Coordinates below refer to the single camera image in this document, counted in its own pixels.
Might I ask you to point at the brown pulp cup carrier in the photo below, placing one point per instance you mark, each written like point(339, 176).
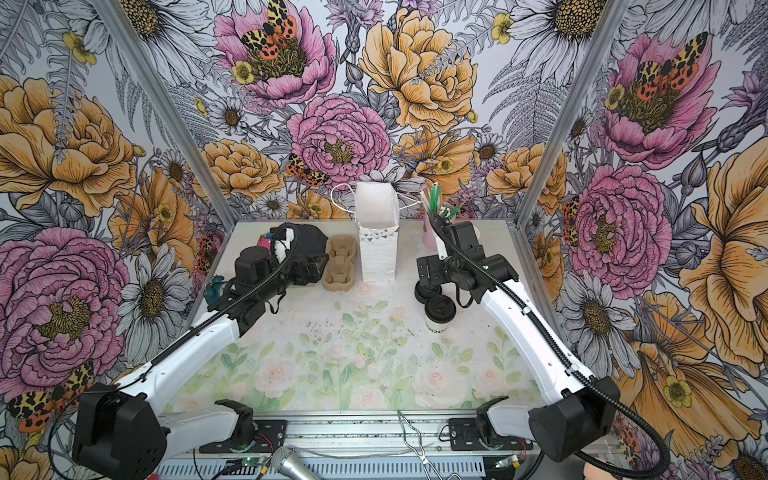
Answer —
point(340, 271)

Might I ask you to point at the green straws bundle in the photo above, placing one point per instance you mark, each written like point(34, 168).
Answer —
point(432, 200)

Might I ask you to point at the white patterned paper gift bag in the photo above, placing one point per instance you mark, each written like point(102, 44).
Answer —
point(375, 208)

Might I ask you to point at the black coffee cup lid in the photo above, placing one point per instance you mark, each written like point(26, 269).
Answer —
point(440, 310)

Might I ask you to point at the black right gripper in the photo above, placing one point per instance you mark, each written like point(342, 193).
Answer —
point(434, 263)

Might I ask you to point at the teal alarm clock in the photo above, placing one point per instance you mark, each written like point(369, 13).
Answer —
point(214, 289)

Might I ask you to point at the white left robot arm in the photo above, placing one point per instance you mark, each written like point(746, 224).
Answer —
point(123, 431)

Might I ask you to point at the pink straw holder cup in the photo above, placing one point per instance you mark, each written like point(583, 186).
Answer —
point(428, 238)

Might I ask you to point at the silver microphone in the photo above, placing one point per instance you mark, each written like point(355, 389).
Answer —
point(288, 463)

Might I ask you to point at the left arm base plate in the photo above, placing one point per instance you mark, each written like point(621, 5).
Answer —
point(269, 435)

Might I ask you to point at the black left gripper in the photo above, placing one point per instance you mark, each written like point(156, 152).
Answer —
point(315, 273)

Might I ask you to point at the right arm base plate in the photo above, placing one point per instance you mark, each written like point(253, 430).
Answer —
point(474, 434)

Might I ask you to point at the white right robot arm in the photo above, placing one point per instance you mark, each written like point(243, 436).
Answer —
point(579, 408)

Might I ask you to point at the white paper coffee cup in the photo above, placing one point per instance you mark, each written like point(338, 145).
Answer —
point(436, 327)

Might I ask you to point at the black paper napkin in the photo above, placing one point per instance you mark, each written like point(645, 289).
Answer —
point(302, 242)

